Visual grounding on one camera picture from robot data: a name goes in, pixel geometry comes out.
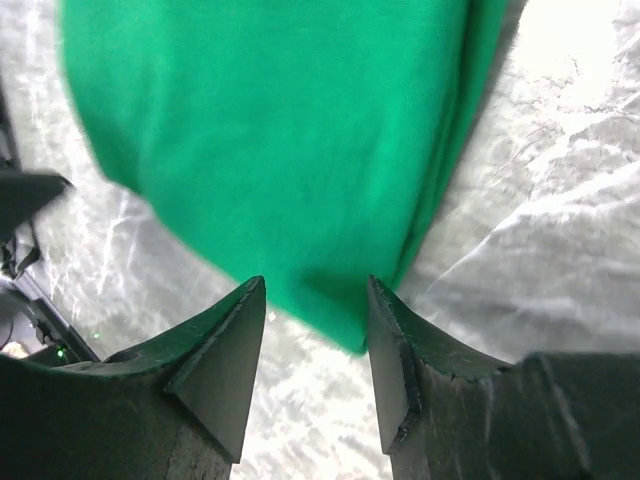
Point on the black base beam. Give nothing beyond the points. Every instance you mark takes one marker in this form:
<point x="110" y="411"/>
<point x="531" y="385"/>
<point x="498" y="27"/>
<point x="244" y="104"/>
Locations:
<point x="33" y="329"/>

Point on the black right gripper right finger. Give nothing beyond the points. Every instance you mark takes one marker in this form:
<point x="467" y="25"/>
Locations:
<point x="448" y="411"/>

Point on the green t-shirt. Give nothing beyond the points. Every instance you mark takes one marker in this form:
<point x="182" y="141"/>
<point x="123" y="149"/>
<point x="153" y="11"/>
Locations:
<point x="309" y="142"/>

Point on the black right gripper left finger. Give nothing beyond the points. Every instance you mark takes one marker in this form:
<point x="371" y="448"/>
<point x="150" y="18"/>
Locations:
<point x="173" y="407"/>

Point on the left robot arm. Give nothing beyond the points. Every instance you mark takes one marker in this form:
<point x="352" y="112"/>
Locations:
<point x="24" y="194"/>

